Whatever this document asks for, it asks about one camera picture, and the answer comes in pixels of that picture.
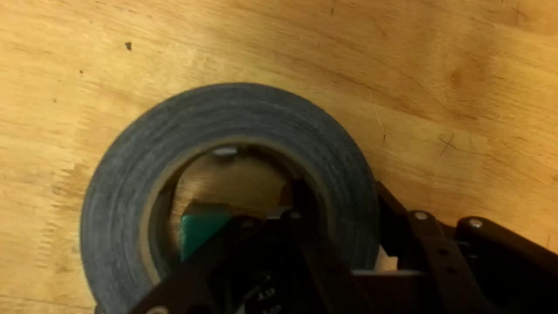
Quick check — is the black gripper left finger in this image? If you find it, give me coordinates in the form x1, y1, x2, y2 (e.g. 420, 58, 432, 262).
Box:
129, 199, 328, 314

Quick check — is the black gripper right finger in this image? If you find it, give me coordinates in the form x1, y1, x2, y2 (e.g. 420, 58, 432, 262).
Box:
376, 184, 558, 314

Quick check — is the dark grey tape roll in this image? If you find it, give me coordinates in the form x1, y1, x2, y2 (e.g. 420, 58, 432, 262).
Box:
80, 83, 380, 314

